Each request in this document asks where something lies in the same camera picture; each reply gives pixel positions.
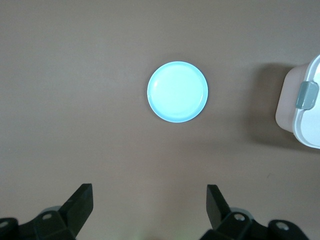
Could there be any white lidded plastic container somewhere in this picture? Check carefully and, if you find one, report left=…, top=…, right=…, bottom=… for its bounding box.
left=291, top=53, right=320, bottom=149

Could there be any grey box latch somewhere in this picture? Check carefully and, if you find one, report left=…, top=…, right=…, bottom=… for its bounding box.
left=296, top=81, right=320, bottom=111

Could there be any light blue round plate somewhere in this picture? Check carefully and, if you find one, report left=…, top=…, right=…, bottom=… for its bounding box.
left=146, top=60, right=210, bottom=124

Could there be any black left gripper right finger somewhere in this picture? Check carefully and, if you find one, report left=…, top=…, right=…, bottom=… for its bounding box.
left=200, top=184, right=310, bottom=240

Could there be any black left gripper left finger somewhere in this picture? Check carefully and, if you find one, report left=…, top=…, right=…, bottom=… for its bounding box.
left=0, top=183, right=94, bottom=240

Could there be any pink storage box body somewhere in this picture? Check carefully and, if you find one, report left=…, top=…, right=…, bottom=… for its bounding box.
left=274, top=63, right=312, bottom=135

